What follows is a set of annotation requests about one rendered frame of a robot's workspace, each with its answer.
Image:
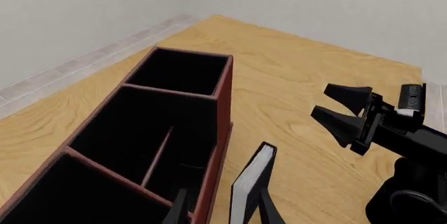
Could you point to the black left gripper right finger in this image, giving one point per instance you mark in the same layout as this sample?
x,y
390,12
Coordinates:
x,y
270,211

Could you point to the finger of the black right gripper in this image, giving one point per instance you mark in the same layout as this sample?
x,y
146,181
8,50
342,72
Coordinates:
x,y
351,97
337,124

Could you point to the red-brown desk caddy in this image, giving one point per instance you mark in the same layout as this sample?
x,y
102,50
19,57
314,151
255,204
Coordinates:
x,y
224,98

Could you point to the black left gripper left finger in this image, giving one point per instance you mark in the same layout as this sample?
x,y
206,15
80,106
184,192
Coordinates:
x,y
181,208

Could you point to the black book with white pages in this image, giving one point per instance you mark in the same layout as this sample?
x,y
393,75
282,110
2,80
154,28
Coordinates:
x,y
253,171

